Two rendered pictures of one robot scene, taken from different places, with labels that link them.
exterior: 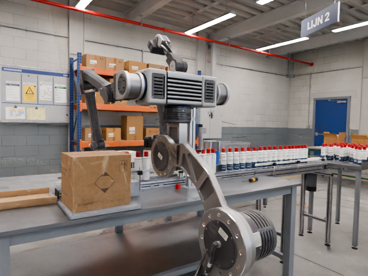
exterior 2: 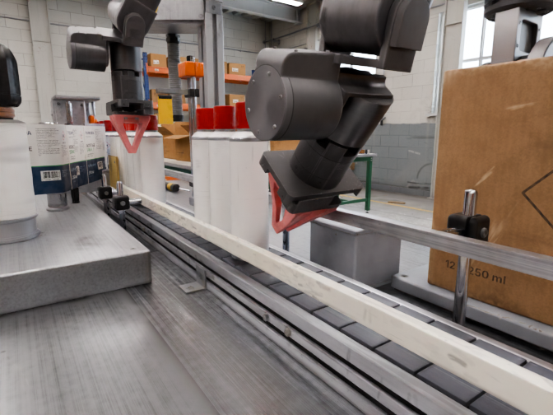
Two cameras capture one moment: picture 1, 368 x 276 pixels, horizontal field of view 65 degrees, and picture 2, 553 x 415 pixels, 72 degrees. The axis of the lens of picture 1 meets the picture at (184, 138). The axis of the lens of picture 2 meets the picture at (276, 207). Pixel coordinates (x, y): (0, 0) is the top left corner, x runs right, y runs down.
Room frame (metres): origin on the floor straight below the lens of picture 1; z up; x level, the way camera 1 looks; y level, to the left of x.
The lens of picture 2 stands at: (1.93, 0.90, 1.05)
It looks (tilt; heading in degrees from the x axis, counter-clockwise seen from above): 11 degrees down; 269
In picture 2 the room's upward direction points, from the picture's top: straight up
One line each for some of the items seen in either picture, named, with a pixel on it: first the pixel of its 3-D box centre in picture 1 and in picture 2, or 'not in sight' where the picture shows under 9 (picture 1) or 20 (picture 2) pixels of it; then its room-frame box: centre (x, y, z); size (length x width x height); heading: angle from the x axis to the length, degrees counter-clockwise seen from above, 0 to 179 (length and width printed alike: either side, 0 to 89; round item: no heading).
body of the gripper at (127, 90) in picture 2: not in sight; (127, 91); (2.21, 0.12, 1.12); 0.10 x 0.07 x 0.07; 125
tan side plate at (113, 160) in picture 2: not in sight; (113, 172); (2.37, -0.16, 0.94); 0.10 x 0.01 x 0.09; 124
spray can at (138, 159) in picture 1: (138, 166); (226, 175); (2.00, 0.32, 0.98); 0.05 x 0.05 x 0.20
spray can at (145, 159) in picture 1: (145, 165); (208, 172); (2.04, 0.26, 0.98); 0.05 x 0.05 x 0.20
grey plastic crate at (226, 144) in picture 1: (226, 149); not in sight; (4.30, -0.64, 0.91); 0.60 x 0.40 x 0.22; 128
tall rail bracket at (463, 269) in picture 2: not in sight; (452, 276); (1.76, 0.55, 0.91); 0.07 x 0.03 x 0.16; 34
